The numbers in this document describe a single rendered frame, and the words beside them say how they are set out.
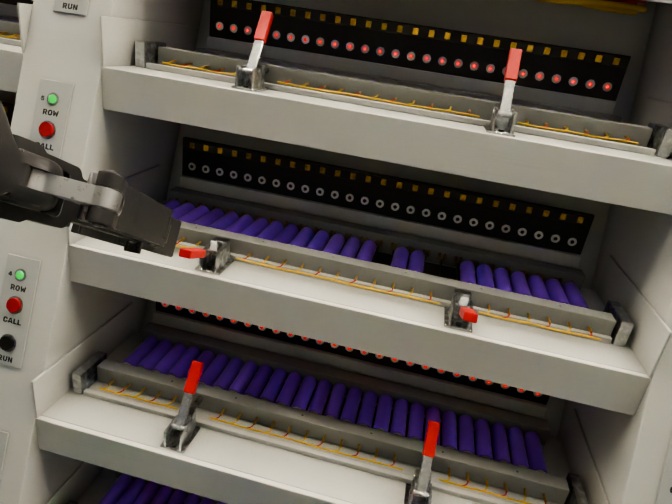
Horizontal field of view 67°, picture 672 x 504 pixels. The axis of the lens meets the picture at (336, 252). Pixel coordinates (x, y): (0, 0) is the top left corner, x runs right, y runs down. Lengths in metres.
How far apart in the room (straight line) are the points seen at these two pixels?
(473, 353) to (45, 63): 0.55
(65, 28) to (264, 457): 0.52
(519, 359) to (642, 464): 0.14
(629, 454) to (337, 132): 0.42
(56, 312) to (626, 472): 0.61
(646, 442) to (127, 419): 0.54
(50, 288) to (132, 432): 0.18
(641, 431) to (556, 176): 0.25
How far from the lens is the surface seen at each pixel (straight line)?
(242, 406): 0.63
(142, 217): 0.30
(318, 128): 0.54
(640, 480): 0.59
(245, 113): 0.56
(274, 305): 0.53
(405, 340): 0.52
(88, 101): 0.63
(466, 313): 0.45
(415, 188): 0.66
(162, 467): 0.62
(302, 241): 0.61
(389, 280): 0.55
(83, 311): 0.68
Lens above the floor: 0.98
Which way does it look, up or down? 2 degrees down
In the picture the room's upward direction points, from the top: 12 degrees clockwise
